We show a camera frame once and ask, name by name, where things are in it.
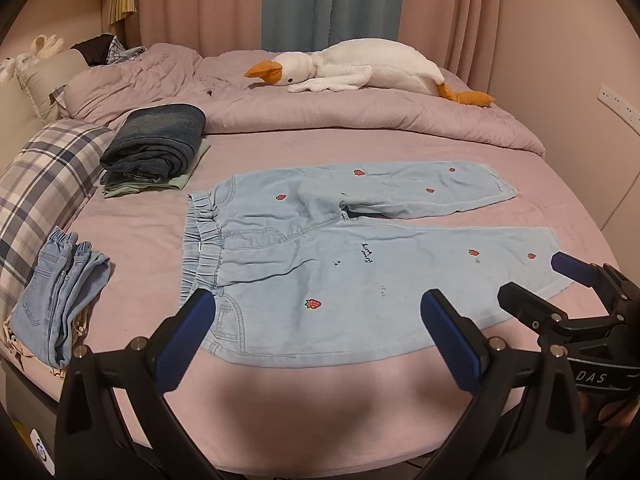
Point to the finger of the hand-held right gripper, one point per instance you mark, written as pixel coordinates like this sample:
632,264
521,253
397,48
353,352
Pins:
525,305
570,262

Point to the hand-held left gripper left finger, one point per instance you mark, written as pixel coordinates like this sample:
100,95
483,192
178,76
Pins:
185,340

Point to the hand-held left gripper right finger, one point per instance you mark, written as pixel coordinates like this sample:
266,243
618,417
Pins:
450,340

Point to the light blue strawberry pants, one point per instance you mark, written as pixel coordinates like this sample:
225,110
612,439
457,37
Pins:
310,260

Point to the person's right hand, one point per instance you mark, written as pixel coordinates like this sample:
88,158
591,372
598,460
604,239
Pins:
614,412

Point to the cream printed cloth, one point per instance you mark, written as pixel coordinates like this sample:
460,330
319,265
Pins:
82,327

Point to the folded light blue jeans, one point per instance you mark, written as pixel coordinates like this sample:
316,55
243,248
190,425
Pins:
45,300

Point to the folded green cloth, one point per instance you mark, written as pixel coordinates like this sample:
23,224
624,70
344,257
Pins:
165,186

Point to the folded dark blue jeans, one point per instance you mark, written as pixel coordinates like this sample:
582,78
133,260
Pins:
155,135

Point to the plaid pillow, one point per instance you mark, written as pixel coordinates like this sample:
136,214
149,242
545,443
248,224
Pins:
45,175

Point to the pink quilt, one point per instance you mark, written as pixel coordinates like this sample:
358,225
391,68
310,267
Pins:
350,110

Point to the white goose plush toy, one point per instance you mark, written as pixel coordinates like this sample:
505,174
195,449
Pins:
380,65

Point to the beige headboard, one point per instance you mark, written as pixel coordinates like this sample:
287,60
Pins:
12,115

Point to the pink curtain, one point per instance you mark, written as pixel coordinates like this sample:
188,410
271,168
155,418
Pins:
440,10
200,0

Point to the plaid shirt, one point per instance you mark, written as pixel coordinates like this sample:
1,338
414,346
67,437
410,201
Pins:
122,52

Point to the beige pillow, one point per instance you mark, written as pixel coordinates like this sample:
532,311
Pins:
50,75

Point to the dark cloth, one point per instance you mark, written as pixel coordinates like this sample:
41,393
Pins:
95,49

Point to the blue curtain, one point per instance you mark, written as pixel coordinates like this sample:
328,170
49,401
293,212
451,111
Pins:
325,0

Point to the white wall socket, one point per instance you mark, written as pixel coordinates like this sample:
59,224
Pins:
617,102

